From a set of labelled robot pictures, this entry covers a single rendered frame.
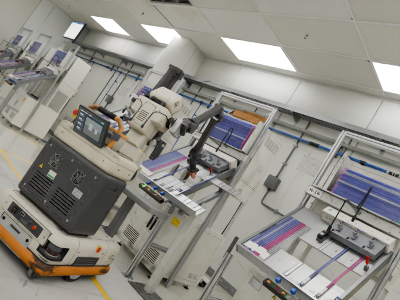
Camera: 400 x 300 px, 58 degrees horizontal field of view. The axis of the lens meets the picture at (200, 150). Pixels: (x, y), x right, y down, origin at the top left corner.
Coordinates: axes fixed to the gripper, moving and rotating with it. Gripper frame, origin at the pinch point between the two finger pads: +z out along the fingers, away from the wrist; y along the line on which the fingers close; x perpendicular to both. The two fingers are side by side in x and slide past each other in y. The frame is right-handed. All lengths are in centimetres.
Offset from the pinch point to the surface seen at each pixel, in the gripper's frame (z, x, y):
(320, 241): 3, -17, -119
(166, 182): 2.8, 20.0, 11.2
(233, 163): -3.3, -40.7, -7.6
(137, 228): 57, 40, 36
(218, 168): -2.8, -23.7, -5.7
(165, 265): 41, 55, -37
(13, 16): -69, -69, 872
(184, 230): 19, 35, -35
